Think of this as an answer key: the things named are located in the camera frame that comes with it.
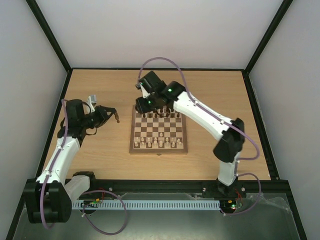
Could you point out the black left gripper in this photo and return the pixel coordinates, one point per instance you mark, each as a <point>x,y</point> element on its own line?
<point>104,117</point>

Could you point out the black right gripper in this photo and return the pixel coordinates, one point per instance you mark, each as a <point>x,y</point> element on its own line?
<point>140,106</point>

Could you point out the dark knight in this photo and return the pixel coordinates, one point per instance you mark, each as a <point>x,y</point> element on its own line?
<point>117,117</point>

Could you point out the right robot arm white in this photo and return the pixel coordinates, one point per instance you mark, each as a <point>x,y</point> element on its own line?
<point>223,129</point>

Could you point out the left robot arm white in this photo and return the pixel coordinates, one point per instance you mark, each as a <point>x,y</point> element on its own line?
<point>48,198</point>

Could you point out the wooden chess board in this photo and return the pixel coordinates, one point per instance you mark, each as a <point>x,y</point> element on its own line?
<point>161,135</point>

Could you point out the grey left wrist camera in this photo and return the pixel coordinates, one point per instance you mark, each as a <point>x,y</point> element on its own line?
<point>91,101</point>

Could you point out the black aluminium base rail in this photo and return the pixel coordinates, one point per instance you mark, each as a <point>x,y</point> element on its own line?
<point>208,188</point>

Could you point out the black frame post left rear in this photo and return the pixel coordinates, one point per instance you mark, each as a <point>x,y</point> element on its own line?
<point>39,16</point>

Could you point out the black frame post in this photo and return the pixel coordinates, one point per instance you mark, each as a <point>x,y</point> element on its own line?
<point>276,20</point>
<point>39,16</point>

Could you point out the light blue cable duct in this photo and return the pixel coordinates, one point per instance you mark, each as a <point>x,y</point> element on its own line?
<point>206,205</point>

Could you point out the black frame post right rear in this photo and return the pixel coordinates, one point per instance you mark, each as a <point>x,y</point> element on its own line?
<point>276,20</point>

